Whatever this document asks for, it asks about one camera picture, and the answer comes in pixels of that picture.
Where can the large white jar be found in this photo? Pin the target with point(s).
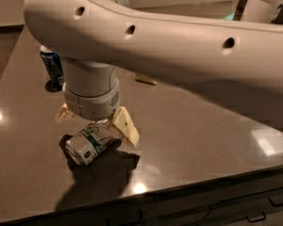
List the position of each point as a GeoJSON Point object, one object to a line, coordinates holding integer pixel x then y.
{"type": "Point", "coordinates": [260, 11]}

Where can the blue soda can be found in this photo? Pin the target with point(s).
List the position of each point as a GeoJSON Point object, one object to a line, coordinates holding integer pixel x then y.
{"type": "Point", "coordinates": [53, 66]}

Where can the black drawer handle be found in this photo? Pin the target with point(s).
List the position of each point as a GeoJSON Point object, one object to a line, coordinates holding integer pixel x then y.
{"type": "Point", "coordinates": [276, 200]}
{"type": "Point", "coordinates": [255, 217]}

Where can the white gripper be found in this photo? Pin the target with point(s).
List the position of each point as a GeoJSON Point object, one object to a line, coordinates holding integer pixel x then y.
{"type": "Point", "coordinates": [92, 105]}

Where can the black drawer handle right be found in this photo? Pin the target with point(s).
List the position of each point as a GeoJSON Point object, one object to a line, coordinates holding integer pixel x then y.
{"type": "Point", "coordinates": [276, 200]}

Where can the green yellow sponge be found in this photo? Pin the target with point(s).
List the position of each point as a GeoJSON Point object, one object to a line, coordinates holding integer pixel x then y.
{"type": "Point", "coordinates": [145, 80]}

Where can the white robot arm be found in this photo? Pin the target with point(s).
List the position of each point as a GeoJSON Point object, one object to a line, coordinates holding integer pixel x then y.
{"type": "Point", "coordinates": [234, 64]}

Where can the white green 7up can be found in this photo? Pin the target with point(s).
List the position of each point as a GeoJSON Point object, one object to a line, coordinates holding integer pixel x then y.
{"type": "Point", "coordinates": [89, 143]}

